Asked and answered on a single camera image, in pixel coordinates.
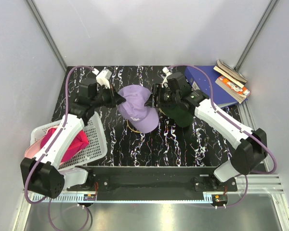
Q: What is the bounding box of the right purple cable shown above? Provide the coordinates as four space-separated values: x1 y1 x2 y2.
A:
166 64 278 174

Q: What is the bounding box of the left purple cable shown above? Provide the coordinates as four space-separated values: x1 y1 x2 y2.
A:
24 65 98 205

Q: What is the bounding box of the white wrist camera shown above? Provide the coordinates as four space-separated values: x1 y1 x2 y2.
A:
92 68 112 89
162 67 172 85

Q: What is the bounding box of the blue binder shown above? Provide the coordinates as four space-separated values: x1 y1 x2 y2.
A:
184 65 238 108

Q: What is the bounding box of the red mesh cap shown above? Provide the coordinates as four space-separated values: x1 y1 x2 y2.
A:
40 126 89 165

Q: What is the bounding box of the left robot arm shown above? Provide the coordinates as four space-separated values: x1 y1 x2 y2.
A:
20 83 126 199

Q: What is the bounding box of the dark green cap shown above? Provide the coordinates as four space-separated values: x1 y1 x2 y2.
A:
159 105 193 128

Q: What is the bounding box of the stack of books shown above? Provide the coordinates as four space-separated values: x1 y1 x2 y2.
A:
213 60 250 103

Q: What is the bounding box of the white plastic basket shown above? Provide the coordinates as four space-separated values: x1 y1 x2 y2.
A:
30 113 107 170

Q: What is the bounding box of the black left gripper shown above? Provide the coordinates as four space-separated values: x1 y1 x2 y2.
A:
91 84 126 109

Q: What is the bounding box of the gold wire hat stand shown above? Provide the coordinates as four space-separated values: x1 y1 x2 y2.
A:
126 120 141 133

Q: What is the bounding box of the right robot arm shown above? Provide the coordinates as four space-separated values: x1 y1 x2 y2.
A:
146 68 268 191

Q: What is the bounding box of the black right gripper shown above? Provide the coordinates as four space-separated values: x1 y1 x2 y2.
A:
144 83 180 109

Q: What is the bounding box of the purple cable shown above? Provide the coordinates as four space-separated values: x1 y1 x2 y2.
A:
24 65 98 205
166 64 278 174

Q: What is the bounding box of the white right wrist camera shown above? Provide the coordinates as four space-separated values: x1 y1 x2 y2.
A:
162 67 172 85

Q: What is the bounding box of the purple cap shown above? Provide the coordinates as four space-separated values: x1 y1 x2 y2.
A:
117 85 159 133

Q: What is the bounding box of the pink cap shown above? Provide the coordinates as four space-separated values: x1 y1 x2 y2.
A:
24 140 41 159

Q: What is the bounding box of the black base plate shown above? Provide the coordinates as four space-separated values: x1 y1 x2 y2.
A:
66 166 239 202

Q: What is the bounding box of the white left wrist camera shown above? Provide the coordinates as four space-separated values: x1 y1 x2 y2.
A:
92 68 112 89

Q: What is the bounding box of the black wire hat stand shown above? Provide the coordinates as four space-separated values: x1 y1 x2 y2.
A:
158 112 176 127

